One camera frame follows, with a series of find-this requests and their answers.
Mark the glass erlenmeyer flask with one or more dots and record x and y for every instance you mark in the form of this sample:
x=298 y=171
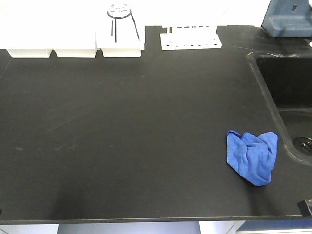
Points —
x=124 y=28

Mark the blue grey equipment base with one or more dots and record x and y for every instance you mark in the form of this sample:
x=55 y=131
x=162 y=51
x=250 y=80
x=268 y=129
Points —
x=288 y=18

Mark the white rack with feet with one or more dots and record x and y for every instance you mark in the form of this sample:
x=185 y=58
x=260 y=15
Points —
x=70 y=28

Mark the blue cloth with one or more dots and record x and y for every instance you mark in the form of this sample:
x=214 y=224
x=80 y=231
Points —
x=252 y=157

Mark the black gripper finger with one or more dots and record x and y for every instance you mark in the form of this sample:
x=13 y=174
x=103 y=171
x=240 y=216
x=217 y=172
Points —
x=305 y=207

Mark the black lab sink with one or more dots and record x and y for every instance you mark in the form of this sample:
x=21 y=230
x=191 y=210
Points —
x=286 y=84

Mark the sink drain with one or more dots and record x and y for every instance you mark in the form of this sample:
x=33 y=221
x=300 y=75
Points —
x=303 y=144

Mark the white test tube rack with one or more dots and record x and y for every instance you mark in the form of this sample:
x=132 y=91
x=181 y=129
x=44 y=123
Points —
x=190 y=38

